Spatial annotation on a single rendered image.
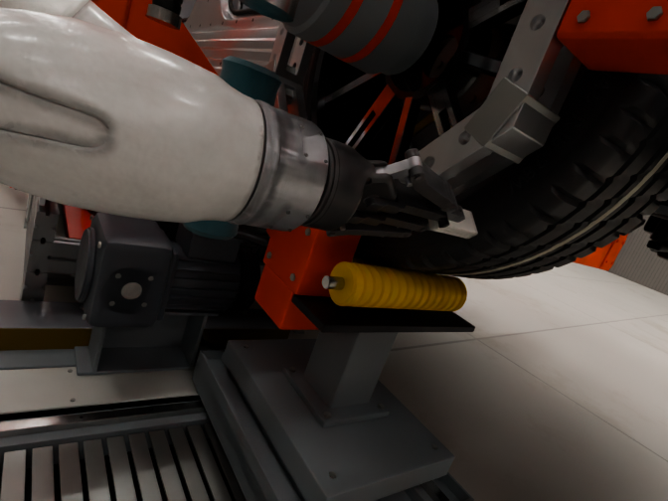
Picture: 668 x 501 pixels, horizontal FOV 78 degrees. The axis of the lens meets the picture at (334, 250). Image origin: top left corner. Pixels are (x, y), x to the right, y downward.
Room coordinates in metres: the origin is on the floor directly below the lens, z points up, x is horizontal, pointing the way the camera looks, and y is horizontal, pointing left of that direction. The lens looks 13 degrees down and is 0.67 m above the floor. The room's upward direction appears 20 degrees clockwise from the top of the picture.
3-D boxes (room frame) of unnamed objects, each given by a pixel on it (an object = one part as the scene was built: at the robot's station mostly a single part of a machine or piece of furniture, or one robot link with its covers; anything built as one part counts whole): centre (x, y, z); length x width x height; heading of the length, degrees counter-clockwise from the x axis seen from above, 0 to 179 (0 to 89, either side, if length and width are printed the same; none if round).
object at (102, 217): (0.83, 0.27, 0.26); 0.42 x 0.18 x 0.35; 129
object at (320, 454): (0.72, -0.09, 0.32); 0.40 x 0.30 x 0.28; 39
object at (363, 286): (0.59, -0.12, 0.51); 0.29 x 0.06 x 0.06; 129
